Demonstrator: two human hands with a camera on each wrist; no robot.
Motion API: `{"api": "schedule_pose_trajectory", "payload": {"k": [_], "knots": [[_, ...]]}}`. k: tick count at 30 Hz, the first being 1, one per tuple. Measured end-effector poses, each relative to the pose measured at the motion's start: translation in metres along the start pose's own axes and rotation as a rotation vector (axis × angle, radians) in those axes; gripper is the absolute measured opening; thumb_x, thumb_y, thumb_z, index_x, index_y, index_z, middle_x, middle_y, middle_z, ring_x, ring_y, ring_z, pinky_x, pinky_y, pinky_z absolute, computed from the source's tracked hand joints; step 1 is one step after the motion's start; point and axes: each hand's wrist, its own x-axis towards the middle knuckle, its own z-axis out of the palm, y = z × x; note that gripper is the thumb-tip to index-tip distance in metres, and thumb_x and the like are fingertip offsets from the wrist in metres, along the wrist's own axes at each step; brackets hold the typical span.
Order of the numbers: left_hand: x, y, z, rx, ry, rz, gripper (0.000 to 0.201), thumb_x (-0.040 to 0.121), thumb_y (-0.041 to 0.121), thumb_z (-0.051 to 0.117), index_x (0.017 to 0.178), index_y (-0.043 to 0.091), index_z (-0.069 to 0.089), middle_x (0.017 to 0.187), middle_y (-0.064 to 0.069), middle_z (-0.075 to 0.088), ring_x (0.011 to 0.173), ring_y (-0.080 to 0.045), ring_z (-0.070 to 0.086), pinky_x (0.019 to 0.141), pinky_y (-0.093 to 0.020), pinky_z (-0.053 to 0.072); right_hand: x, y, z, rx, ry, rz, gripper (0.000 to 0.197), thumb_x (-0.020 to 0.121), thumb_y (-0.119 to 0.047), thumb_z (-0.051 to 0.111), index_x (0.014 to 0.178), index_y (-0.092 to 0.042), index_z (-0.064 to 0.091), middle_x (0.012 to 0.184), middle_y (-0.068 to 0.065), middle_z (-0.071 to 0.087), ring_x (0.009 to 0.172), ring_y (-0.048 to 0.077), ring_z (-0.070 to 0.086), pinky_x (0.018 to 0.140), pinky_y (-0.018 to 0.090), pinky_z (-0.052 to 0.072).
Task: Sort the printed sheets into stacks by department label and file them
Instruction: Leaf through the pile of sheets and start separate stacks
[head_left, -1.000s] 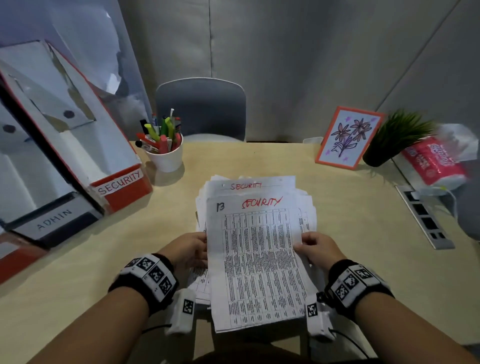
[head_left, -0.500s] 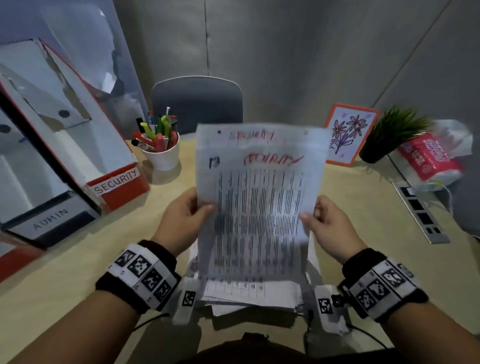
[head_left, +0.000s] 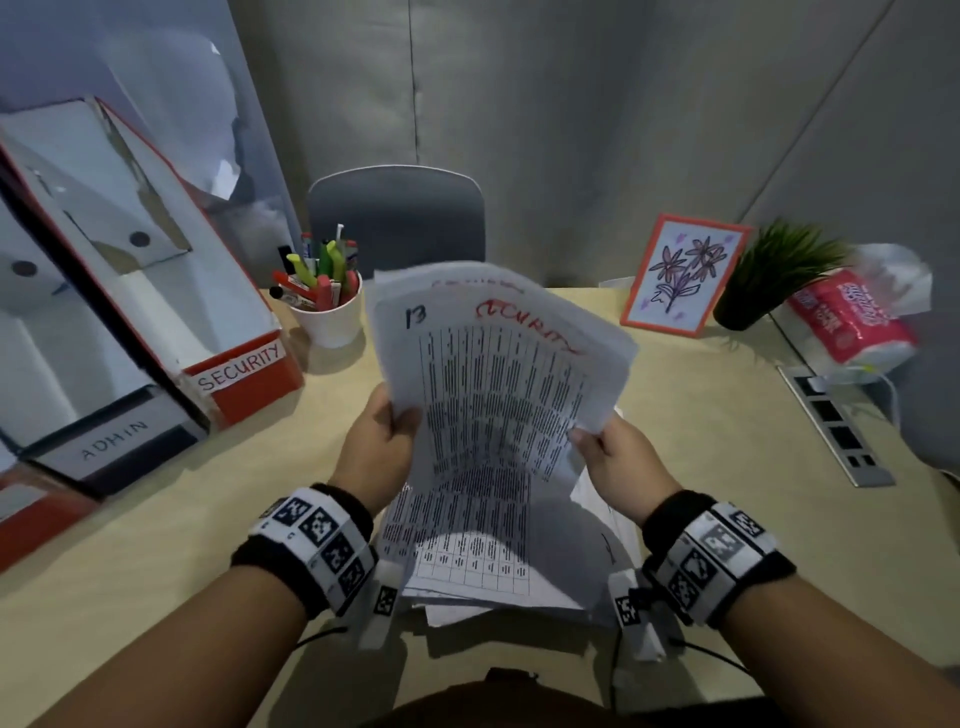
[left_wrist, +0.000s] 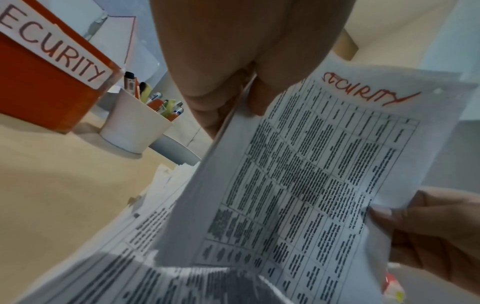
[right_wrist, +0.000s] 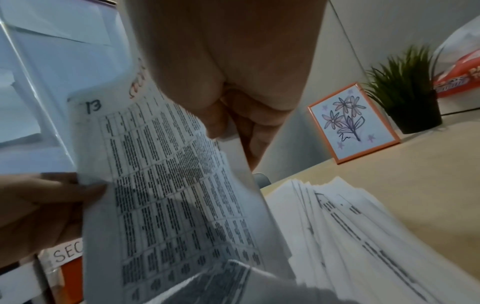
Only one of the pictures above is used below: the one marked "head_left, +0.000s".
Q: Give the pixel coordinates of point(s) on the person's right hand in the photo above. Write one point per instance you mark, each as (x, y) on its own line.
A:
(630, 469)

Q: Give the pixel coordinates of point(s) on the person's left hand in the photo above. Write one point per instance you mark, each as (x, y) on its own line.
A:
(375, 450)

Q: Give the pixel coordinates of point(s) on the security paper pile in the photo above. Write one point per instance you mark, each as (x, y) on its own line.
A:
(495, 390)

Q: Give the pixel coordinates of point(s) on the black admin file box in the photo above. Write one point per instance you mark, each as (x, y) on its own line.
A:
(45, 375)

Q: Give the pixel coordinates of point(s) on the person's left forearm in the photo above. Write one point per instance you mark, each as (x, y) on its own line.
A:
(165, 660)

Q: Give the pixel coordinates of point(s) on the person's right forearm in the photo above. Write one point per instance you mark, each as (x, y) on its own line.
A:
(825, 660)

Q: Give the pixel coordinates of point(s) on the person's dark shirt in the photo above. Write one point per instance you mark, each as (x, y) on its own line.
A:
(525, 709)

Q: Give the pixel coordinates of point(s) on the black right wristband with markers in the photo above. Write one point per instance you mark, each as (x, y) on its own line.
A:
(712, 559)

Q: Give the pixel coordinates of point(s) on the white pen cup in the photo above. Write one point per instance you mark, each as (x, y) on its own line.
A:
(334, 322)

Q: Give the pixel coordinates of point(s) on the bunch of coloured markers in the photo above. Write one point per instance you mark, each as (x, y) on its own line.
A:
(322, 274)

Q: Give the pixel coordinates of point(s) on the small white container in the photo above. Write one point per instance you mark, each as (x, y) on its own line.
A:
(615, 283)

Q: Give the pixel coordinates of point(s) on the green plant in black pot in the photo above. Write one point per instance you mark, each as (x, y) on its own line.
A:
(742, 307)

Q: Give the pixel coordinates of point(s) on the orange framed flower drawing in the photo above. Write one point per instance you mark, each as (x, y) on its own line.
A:
(682, 277)

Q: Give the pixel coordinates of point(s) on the grey desk socket strip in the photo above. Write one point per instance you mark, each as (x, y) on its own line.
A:
(825, 412)

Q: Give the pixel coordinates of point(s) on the grey chair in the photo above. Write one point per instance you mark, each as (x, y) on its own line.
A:
(397, 225)

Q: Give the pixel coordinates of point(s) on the red white paper towel pack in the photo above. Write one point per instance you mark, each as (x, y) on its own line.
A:
(847, 322)

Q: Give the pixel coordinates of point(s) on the clear plastic bag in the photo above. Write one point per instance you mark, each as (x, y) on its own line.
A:
(900, 277)

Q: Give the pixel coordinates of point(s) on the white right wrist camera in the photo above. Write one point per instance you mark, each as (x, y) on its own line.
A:
(630, 611)

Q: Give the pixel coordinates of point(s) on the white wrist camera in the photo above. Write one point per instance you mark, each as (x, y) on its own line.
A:
(382, 600)
(630, 611)

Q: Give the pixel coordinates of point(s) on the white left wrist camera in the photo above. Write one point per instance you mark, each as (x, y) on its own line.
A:
(382, 600)

